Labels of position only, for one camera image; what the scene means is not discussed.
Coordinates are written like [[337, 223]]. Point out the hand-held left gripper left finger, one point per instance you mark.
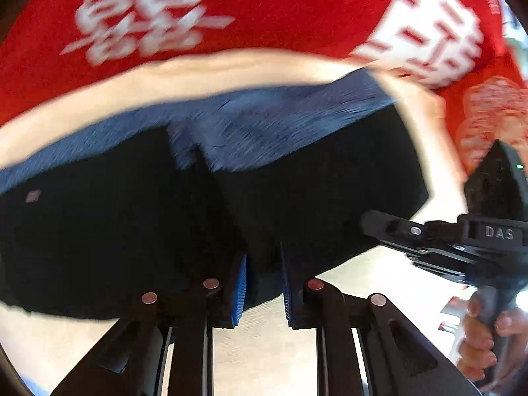
[[240, 293]]

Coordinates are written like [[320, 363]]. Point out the red embroidered pillow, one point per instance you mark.
[[486, 111]]

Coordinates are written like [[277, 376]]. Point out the blue leaf-patterned cloth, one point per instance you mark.
[[268, 111]]

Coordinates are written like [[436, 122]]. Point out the red printed blanket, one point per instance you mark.
[[268, 8]]

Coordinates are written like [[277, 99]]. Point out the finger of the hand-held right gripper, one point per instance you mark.
[[392, 227]]

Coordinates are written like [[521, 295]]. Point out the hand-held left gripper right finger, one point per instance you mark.
[[287, 297]]

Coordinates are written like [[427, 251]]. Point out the black pants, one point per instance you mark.
[[123, 235]]

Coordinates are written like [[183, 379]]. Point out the person's right hand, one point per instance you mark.
[[478, 346]]

